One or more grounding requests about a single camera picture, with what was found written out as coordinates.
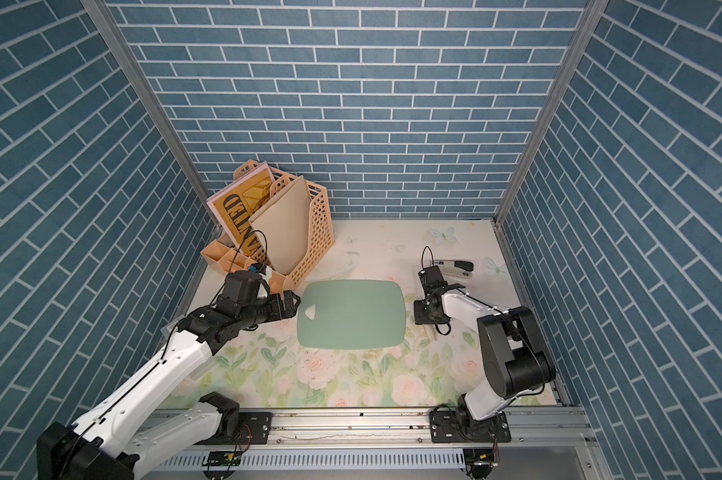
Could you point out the black grey stapler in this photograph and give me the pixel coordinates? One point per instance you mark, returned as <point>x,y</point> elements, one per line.
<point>455,268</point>

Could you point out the yellow wanted poster book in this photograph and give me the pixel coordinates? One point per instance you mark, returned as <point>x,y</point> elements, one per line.
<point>234,205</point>

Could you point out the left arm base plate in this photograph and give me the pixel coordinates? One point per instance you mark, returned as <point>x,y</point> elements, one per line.
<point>247,428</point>

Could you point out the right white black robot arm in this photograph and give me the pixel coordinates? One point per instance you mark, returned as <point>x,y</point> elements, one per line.
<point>515,357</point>

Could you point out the left circuit board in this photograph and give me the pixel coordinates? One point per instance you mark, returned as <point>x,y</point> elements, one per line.
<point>227,460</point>

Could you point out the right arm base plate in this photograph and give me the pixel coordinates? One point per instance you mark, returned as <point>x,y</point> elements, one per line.
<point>446,426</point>

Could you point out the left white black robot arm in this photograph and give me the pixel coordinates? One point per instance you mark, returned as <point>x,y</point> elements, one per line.
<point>107,442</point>

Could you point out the green cutting board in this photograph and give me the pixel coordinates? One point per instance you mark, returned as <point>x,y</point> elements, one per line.
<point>351,315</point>

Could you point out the beige folder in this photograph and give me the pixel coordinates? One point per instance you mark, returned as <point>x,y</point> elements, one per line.
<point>283,221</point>

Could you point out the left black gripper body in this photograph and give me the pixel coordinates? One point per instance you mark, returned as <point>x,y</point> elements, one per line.
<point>262,310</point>

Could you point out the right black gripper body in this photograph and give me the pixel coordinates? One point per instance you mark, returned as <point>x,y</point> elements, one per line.
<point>422,313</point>

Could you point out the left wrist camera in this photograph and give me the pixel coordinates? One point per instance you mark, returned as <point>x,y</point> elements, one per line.
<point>261,268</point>

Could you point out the aluminium front rail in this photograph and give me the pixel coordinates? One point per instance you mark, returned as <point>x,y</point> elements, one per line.
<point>340,428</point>

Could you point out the clear plastic labelled box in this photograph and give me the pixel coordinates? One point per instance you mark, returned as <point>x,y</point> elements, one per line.
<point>167,329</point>

